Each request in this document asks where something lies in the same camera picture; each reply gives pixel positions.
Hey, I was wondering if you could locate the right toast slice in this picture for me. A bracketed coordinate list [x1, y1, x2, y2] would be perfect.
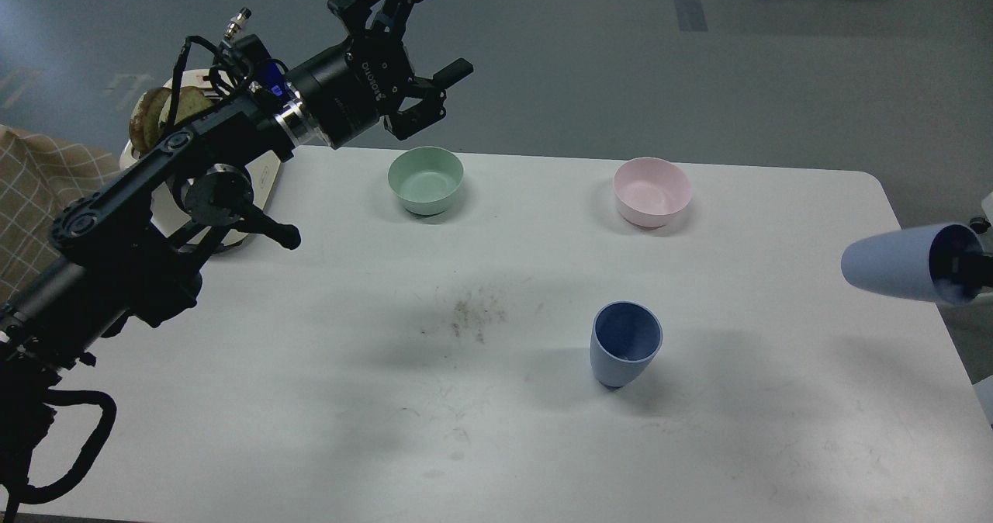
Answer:
[158, 87, 219, 132]

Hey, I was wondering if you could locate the left toast slice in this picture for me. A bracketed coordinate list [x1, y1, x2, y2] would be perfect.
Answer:
[128, 87, 171, 159]

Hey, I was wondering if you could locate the cream white toaster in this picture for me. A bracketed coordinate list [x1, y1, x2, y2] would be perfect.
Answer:
[119, 69, 282, 253]

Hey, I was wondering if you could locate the dark blue cup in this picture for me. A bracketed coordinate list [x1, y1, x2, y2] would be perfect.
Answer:
[589, 301, 663, 389]

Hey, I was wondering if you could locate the light blue cup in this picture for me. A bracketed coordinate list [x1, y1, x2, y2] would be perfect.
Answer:
[840, 223, 990, 307]

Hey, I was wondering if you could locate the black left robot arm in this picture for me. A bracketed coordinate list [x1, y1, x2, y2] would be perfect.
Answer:
[2, 0, 474, 522]

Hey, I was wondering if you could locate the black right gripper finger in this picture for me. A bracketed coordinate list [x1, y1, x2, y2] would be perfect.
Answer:
[953, 253, 992, 289]

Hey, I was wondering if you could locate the toast slice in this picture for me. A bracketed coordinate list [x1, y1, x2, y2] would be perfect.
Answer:
[158, 87, 219, 132]
[128, 87, 171, 159]

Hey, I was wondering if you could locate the pink bowl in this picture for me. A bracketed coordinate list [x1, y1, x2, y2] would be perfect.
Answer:
[611, 158, 693, 229]

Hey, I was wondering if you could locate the green bowl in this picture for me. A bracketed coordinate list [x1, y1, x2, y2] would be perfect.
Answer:
[387, 146, 465, 216]

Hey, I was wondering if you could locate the checkered beige cloth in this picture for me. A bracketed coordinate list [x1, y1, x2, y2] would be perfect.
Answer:
[1, 126, 119, 301]

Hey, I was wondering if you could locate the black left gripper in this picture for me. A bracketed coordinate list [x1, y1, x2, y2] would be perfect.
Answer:
[287, 0, 475, 148]

